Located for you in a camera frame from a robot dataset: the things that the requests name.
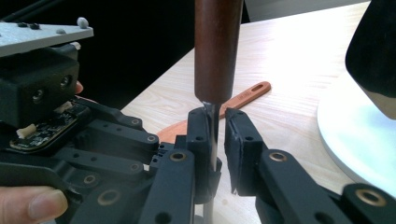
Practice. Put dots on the wooden spatula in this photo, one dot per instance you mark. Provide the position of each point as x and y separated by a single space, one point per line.
249 93

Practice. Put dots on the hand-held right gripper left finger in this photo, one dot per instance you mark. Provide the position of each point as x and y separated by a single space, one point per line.
202 174

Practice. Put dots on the stainless steel kitchen utensil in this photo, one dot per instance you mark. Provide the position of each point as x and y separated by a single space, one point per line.
373 46

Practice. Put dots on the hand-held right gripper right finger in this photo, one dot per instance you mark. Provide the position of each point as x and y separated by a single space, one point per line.
244 161

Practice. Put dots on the white utensil rack stand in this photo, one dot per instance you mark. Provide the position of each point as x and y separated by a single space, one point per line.
358 140

